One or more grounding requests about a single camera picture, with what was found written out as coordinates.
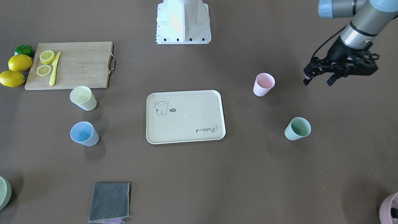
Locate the upper whole lemon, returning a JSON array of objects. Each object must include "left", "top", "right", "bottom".
[{"left": 8, "top": 54, "right": 32, "bottom": 72}]

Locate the pink cup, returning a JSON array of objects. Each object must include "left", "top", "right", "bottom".
[{"left": 253, "top": 73, "right": 275, "bottom": 97}]

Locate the upper lemon slice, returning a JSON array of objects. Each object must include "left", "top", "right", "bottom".
[{"left": 39, "top": 50, "right": 56, "bottom": 65}]

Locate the grey folded cloth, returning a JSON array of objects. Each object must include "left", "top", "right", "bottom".
[{"left": 88, "top": 182, "right": 130, "bottom": 224}]

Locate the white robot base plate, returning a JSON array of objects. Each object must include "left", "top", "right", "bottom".
[{"left": 155, "top": 0, "right": 212, "bottom": 44}]

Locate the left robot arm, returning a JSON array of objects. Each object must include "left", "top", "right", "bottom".
[{"left": 303, "top": 0, "right": 398, "bottom": 86}]

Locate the pink bowl with ice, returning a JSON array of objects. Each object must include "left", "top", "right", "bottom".
[{"left": 379, "top": 193, "right": 398, "bottom": 224}]

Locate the whole lemon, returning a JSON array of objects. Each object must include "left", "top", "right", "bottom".
[
  {"left": 8, "top": 54, "right": 32, "bottom": 72},
  {"left": 0, "top": 70, "right": 26, "bottom": 87}
]

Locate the lemon slice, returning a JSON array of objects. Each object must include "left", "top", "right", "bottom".
[
  {"left": 36, "top": 65, "right": 52, "bottom": 77},
  {"left": 39, "top": 50, "right": 56, "bottom": 65}
]

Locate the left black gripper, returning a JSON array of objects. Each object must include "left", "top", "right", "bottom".
[{"left": 303, "top": 37, "right": 379, "bottom": 86}]

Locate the yellow plastic knife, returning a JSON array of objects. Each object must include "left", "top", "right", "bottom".
[{"left": 49, "top": 52, "right": 61, "bottom": 86}]

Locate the pale yellow cup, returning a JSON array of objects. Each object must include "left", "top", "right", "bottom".
[{"left": 70, "top": 86, "right": 97, "bottom": 111}]

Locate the cream rabbit tray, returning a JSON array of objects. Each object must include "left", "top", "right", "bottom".
[{"left": 146, "top": 90, "right": 226, "bottom": 144}]

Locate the wooden cutting board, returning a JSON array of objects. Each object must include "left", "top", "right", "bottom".
[{"left": 25, "top": 41, "right": 114, "bottom": 90}]

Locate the green cup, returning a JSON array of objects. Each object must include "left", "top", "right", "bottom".
[{"left": 284, "top": 117, "right": 312, "bottom": 141}]

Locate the green lime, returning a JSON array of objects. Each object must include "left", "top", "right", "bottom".
[{"left": 14, "top": 44, "right": 33, "bottom": 57}]

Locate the lower whole lemon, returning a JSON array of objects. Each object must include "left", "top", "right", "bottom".
[{"left": 0, "top": 70, "right": 26, "bottom": 87}]

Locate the green bowl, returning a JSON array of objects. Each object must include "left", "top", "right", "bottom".
[{"left": 0, "top": 177, "right": 12, "bottom": 210}]

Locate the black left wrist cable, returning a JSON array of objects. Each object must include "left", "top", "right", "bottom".
[{"left": 311, "top": 25, "right": 348, "bottom": 67}]

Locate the lower lemon slice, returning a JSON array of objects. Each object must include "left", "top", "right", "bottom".
[{"left": 36, "top": 65, "right": 52, "bottom": 77}]

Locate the blue cup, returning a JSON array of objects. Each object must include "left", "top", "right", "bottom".
[{"left": 70, "top": 121, "right": 99, "bottom": 147}]

